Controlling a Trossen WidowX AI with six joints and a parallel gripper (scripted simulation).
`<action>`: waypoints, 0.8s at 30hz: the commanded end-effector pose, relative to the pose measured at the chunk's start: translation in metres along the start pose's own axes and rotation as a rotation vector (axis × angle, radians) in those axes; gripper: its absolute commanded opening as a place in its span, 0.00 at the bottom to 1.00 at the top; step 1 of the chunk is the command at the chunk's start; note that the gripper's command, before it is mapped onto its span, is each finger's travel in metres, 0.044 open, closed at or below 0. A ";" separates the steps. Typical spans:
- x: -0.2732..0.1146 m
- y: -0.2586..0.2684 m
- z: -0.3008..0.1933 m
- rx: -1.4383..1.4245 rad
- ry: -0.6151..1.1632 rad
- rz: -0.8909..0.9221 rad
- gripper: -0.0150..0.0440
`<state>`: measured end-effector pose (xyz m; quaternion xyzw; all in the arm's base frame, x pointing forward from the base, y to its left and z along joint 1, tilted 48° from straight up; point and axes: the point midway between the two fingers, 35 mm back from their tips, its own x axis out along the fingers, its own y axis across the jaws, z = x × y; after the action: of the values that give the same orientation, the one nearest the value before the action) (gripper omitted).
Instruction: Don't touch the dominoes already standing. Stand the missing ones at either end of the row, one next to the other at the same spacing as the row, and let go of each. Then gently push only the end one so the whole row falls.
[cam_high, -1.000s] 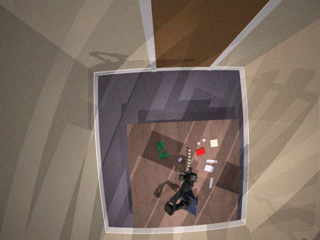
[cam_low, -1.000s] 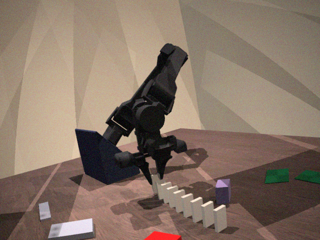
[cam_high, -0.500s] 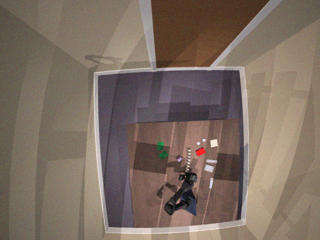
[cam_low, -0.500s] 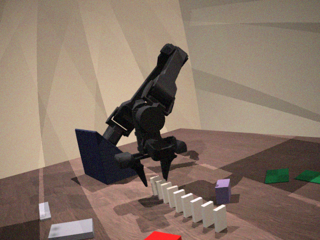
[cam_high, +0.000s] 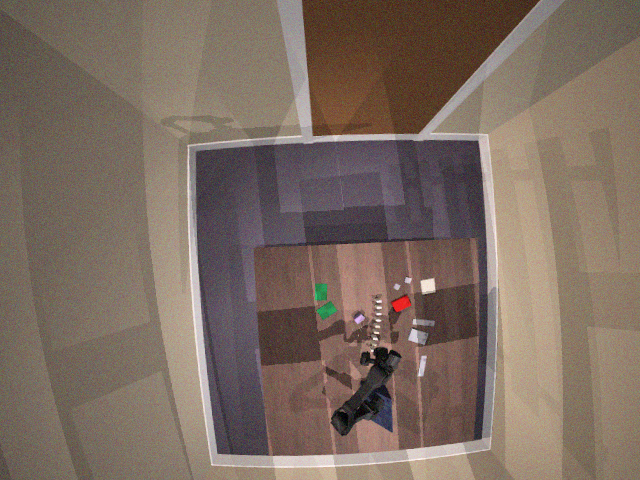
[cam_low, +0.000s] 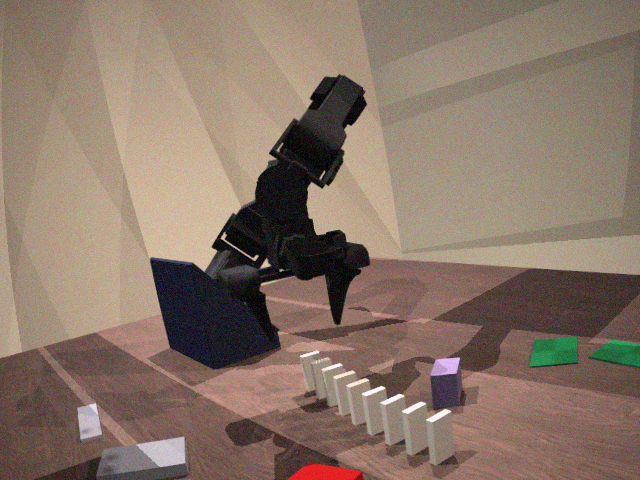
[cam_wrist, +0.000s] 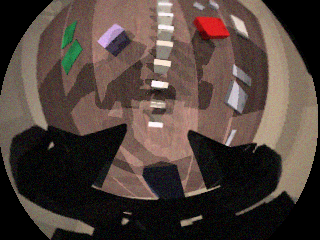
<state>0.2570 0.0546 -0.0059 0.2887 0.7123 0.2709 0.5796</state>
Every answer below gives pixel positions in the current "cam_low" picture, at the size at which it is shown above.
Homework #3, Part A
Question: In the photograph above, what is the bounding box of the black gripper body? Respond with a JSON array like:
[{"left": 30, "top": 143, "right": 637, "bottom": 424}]
[{"left": 218, "top": 210, "right": 370, "bottom": 298}]

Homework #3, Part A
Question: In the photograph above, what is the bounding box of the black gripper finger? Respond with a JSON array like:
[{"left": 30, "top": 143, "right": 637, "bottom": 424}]
[
  {"left": 325, "top": 269, "right": 362, "bottom": 325},
  {"left": 236, "top": 291, "right": 275, "bottom": 343}
]

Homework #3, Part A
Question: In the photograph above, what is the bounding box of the purple block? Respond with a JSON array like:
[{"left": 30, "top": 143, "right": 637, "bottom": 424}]
[{"left": 430, "top": 358, "right": 463, "bottom": 409}]

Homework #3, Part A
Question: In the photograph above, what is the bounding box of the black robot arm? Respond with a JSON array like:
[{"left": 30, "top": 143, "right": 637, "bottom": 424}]
[{"left": 204, "top": 74, "right": 367, "bottom": 283}]

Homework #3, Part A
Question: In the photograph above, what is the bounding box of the red flat block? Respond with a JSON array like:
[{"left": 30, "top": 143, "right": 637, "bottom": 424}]
[{"left": 288, "top": 462, "right": 363, "bottom": 480}]

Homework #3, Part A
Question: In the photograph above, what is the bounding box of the cream domino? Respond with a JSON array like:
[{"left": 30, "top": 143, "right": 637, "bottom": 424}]
[
  {"left": 362, "top": 386, "right": 387, "bottom": 436},
  {"left": 321, "top": 363, "right": 344, "bottom": 407},
  {"left": 300, "top": 351, "right": 321, "bottom": 391},
  {"left": 401, "top": 402, "right": 429, "bottom": 455},
  {"left": 333, "top": 371, "right": 357, "bottom": 416},
  {"left": 380, "top": 394, "right": 406, "bottom": 446},
  {"left": 310, "top": 357, "right": 333, "bottom": 399},
  {"left": 346, "top": 378, "right": 371, "bottom": 426},
  {"left": 426, "top": 410, "right": 454, "bottom": 465}
]

